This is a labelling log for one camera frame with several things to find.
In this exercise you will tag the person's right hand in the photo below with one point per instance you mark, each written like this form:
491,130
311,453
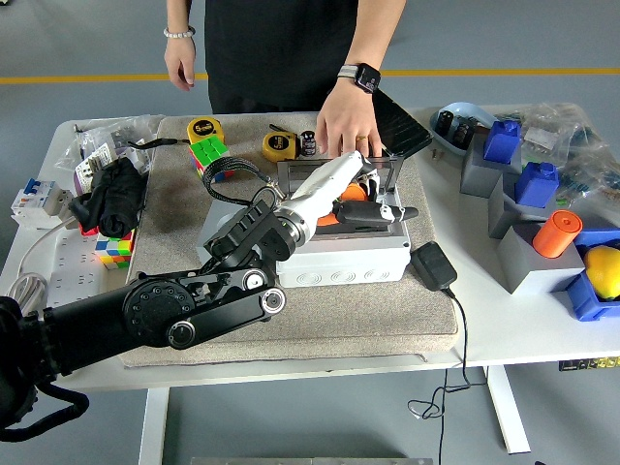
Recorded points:
179,60

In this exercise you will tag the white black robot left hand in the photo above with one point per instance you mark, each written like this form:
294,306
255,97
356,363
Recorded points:
324,186

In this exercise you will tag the person's left hand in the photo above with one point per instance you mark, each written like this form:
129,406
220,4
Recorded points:
349,121

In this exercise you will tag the orange cylinder battery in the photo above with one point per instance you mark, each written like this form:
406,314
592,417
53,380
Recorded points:
353,194
554,237

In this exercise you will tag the smoky clear hinged box lid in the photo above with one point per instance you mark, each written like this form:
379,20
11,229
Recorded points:
295,176

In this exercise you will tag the white plastic junction box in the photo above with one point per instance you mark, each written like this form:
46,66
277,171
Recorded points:
339,271

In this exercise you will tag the person's left forearm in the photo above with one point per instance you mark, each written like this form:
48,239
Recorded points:
373,34

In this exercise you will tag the person's right forearm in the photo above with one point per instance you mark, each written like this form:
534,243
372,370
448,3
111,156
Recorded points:
180,14

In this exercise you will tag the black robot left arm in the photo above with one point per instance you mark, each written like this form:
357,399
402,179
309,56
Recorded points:
160,310

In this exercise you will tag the black cylindrical capacitor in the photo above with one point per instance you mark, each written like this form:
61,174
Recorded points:
309,144

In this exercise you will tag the black smart watch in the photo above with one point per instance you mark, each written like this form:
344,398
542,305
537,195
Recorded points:
365,77

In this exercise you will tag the black open plastic case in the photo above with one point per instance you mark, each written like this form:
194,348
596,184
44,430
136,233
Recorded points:
402,126

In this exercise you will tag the large colourful puzzle cube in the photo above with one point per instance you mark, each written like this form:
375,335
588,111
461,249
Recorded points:
208,150

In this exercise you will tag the small metal screw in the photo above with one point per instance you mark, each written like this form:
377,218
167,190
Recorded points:
438,154

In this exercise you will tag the person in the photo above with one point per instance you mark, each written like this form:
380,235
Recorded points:
276,48

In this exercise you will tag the black capacitor in bowl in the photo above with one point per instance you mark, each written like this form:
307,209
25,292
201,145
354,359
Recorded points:
446,122
465,133

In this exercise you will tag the clear bag of metal parts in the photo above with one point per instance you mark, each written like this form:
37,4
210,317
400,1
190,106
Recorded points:
97,135

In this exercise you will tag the light blue bowl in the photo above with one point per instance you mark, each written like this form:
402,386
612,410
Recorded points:
465,110

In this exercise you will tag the grey block with round hole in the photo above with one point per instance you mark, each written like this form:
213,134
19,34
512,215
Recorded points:
213,223

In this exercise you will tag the grey-brown fabric mat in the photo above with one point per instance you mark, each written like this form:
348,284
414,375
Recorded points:
315,319

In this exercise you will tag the white socket with purple label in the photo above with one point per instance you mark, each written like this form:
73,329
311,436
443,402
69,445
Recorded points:
89,167

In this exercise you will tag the grey block holder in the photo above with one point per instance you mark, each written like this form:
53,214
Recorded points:
501,213
479,179
533,281

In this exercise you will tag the black fabric bundle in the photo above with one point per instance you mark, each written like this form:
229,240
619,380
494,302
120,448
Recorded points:
114,194

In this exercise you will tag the blue plastic block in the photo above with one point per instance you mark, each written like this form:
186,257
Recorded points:
501,143
535,186

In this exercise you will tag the clear bag with white label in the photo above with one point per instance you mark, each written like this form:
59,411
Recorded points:
542,133

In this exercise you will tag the small colourful puzzle cube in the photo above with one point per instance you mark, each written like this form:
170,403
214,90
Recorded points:
114,249

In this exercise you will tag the white power strip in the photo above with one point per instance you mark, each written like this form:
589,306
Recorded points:
72,266

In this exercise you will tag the clear bag of electronic components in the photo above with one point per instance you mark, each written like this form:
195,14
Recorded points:
596,169

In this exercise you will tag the blue plastic bin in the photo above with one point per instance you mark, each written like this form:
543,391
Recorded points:
586,300

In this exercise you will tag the white table leg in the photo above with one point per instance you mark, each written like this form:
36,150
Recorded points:
152,426
508,412

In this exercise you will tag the yellow lemon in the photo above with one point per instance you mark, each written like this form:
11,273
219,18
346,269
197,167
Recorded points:
605,271

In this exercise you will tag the black table control panel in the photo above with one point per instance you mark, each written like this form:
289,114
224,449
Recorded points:
588,363

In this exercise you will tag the white switch module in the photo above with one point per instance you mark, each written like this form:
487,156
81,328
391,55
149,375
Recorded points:
138,159

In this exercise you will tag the white circuit breaker blue switch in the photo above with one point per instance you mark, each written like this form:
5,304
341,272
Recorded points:
34,203

